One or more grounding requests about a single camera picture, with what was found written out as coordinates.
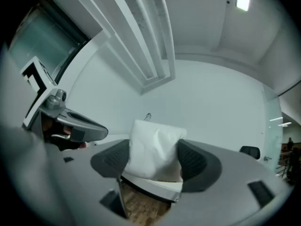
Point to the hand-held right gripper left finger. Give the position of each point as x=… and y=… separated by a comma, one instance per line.
x=110, y=160

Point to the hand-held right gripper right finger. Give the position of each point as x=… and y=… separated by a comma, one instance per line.
x=200, y=168

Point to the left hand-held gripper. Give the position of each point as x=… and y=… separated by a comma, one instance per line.
x=35, y=86

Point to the frosted glass door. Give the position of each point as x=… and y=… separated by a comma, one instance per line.
x=272, y=131

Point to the ceiling strip light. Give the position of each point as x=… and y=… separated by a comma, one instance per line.
x=276, y=119
x=285, y=124

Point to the dark-framed glass window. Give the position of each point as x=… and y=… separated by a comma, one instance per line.
x=40, y=41

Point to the white ceiling duct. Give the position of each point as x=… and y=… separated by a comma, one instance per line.
x=163, y=32

